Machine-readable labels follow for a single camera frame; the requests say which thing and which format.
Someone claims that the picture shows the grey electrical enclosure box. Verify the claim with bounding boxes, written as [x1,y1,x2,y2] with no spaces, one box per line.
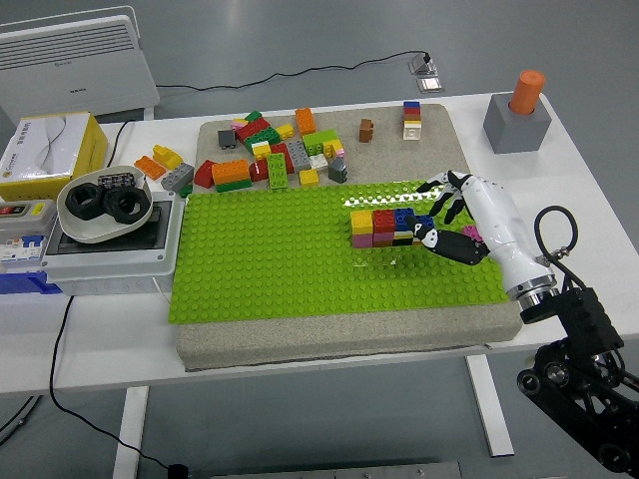
[38,192,187,296]

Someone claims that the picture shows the grey foam mat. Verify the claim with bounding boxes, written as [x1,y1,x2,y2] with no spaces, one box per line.
[175,103,524,373]

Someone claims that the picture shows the white bowl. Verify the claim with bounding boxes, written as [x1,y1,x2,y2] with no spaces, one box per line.
[56,168,155,244]

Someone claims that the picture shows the yellow tissue box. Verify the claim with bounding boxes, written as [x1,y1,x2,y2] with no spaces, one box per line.
[0,112,109,204]

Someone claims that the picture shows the small black terminal block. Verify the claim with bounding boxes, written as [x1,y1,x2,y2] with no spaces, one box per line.
[97,171,137,190]

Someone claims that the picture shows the grey block with hole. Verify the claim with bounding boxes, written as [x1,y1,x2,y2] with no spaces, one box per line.
[481,93,554,155]

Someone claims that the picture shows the black plastic nut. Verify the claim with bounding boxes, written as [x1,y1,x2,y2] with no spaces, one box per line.
[102,185,147,225]
[66,182,109,220]

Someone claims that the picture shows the dark green flat brick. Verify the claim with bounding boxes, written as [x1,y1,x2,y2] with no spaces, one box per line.
[215,178,254,194]

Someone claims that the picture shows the green studded baseplate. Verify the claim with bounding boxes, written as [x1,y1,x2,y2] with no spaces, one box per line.
[167,175,510,326]

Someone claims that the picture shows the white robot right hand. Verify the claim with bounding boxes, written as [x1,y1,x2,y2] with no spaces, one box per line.
[403,169,556,296]

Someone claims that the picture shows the grey switch box red button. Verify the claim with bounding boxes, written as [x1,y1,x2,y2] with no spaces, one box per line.
[0,198,57,236]

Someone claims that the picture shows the orange long brick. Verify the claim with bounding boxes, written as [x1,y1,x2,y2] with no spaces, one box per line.
[211,159,252,187]
[294,107,318,137]

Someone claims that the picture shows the grey floor cable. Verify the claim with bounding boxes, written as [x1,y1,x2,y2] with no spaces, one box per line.
[0,395,41,447]

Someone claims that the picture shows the white table leg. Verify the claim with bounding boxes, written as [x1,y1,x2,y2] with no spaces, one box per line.
[465,354,515,458]
[112,386,151,479]

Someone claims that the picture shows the blue plastic part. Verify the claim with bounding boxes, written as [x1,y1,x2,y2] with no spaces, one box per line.
[0,270,64,296]

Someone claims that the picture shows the black floor power cable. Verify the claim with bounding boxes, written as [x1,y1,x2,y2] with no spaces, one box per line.
[154,49,433,94]

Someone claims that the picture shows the lime green long brick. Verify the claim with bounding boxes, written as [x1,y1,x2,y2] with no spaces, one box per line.
[301,129,341,156]

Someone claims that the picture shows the white panel heater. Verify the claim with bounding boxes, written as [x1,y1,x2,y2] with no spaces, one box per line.
[0,5,161,121]

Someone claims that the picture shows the black hanging cable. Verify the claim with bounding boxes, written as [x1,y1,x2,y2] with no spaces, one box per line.
[48,293,189,479]

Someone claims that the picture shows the white circuit breaker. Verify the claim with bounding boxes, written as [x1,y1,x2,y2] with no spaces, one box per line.
[0,231,52,274]

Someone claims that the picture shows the bright green long brick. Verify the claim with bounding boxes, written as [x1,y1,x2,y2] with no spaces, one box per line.
[265,153,292,192]

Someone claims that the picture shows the yellow square brick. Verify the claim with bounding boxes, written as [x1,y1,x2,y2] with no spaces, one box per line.
[349,210,373,236]

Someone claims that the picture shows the yellow slope brick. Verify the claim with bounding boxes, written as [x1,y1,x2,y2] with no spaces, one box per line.
[151,144,186,172]

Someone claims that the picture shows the red square brick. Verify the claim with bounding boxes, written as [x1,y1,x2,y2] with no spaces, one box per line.
[371,209,396,235]

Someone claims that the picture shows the red long brick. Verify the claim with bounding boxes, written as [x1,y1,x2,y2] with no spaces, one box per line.
[234,118,274,144]

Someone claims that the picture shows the red slope brick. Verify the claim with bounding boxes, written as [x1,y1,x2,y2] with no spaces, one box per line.
[193,159,219,190]

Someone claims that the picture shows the dark grey slope brick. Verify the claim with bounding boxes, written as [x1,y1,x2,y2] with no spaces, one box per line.
[326,156,349,184]

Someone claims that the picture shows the thin black cable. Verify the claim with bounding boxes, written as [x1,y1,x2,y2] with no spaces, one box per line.
[106,119,136,171]

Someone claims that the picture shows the orange cylinder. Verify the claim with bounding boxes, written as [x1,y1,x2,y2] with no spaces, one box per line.
[508,69,547,116]

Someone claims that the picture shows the light grey long brick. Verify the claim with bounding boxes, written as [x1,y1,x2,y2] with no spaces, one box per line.
[285,139,313,174]

